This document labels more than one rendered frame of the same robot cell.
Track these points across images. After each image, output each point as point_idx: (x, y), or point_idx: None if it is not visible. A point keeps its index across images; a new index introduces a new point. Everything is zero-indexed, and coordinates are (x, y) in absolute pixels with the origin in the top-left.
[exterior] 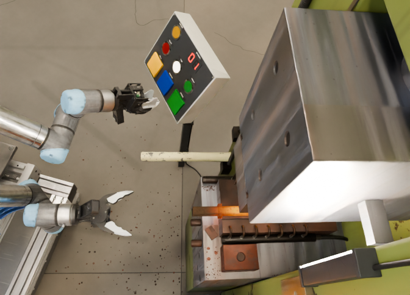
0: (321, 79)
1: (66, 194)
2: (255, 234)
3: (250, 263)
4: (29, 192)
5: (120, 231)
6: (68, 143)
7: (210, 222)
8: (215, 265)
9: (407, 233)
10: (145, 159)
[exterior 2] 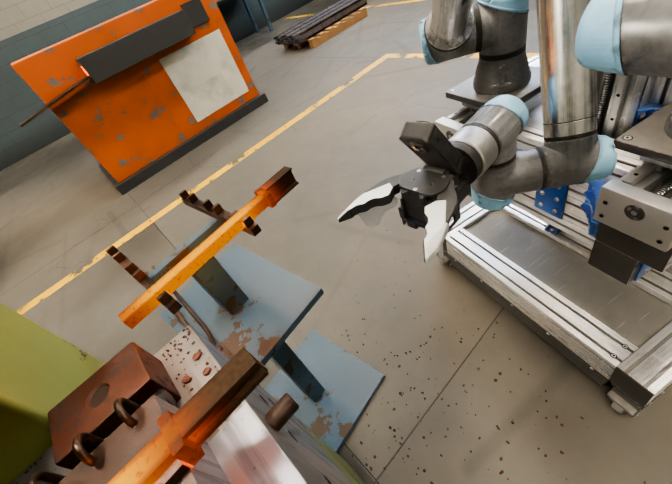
0: None
1: (629, 371)
2: (39, 471)
3: (71, 404)
4: (565, 129)
5: (356, 200)
6: (646, 29)
7: (232, 427)
8: (178, 360)
9: None
10: None
